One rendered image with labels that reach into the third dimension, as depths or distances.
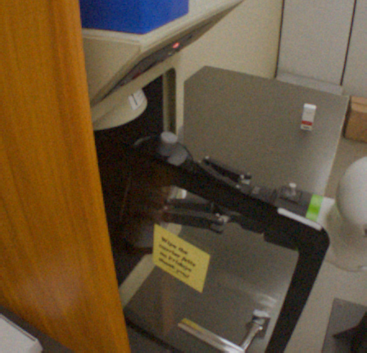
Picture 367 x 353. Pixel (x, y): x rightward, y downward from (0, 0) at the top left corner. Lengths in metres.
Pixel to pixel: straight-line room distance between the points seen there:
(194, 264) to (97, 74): 0.24
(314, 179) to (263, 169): 0.16
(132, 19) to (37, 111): 0.12
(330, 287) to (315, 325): 0.27
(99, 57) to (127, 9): 0.06
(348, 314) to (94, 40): 1.86
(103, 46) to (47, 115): 0.09
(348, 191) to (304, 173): 0.73
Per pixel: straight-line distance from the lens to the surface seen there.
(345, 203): 0.48
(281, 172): 1.18
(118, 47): 0.38
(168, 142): 0.62
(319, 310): 2.04
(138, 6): 0.37
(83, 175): 0.37
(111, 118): 0.61
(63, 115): 0.34
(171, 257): 0.48
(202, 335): 0.47
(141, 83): 0.60
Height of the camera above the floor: 1.62
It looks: 36 degrees down
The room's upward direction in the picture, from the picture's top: straight up
